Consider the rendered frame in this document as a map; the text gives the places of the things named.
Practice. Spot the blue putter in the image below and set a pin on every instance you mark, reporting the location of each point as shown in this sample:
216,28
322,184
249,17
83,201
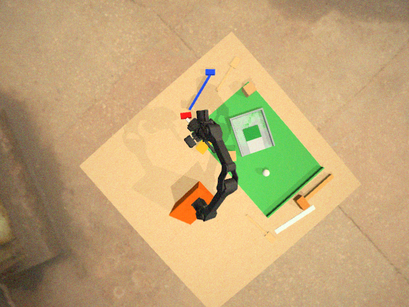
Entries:
209,72

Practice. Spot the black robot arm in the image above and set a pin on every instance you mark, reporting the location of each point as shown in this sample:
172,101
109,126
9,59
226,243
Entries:
212,132

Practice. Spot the yellow block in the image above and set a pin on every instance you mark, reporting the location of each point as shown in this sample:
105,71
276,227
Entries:
202,147

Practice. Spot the green putting mat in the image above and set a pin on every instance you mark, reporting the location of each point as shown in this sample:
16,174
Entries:
289,163

